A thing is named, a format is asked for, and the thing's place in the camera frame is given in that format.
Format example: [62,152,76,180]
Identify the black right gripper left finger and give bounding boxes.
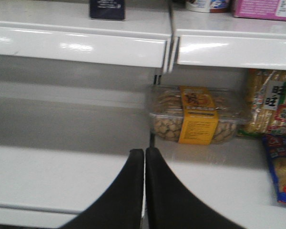
[62,149,144,229]

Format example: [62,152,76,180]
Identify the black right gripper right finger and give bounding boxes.
[145,147,241,229]

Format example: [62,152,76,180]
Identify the blue Chocofello cookie box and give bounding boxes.
[89,0,125,21]

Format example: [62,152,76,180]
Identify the clear cookie tray yellow label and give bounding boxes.
[146,85,251,145]

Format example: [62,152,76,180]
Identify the blue snack bag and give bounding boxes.
[262,134,286,204]

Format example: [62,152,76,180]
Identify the white supermarket shelf unit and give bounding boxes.
[0,0,286,229]

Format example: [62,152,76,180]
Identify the rice cracker snack bag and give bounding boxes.
[238,69,286,138]

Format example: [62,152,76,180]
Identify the pink snack box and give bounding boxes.
[231,0,286,21]

